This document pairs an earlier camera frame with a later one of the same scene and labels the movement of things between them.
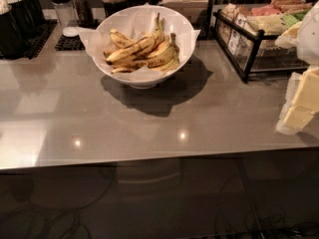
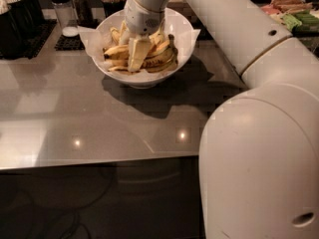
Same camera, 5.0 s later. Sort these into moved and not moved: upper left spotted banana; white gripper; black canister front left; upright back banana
Moved: white gripper
Not moved: upright back banana; upper left spotted banana; black canister front left
